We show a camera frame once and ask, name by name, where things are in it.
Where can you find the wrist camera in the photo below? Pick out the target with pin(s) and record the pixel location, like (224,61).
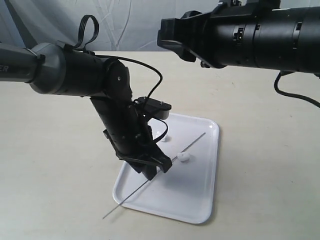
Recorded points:
(253,4)
(152,108)

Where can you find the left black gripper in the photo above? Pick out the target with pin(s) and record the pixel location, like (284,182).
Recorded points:
(130,136)

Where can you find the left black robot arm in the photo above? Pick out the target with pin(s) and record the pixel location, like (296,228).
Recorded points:
(52,69)

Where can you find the thin metal skewer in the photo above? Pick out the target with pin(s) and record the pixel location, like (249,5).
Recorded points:
(150,181)

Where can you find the white marshmallow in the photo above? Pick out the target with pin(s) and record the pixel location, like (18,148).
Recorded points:
(161,137)

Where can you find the white rectangular plastic tray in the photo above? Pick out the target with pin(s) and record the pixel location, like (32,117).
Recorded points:
(186,192)

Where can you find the grey backdrop cloth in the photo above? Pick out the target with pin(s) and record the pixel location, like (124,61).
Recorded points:
(124,25)

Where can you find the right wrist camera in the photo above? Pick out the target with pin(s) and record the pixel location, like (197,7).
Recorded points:
(253,4)

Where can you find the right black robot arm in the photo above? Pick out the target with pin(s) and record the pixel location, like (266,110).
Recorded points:
(258,34)

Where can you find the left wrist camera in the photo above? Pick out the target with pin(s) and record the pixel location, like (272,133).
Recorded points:
(152,108)

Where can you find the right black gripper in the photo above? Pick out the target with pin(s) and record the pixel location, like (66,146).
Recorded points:
(228,36)

